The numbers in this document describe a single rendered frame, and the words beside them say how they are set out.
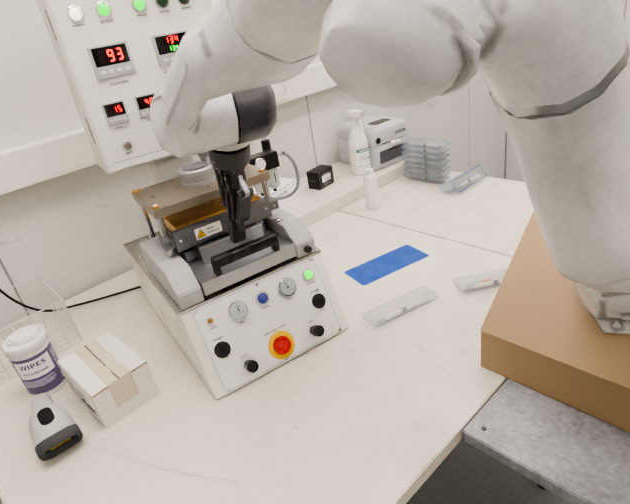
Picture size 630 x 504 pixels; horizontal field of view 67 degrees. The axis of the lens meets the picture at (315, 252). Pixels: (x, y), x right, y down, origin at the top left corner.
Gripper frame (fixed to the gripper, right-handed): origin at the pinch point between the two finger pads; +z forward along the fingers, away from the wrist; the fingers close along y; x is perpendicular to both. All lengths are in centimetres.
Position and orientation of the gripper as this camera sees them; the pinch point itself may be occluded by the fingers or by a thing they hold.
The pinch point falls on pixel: (237, 227)
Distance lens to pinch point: 101.0
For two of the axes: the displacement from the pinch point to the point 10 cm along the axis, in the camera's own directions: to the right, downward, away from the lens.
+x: 8.3, -3.7, 4.2
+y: 5.6, 6.0, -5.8
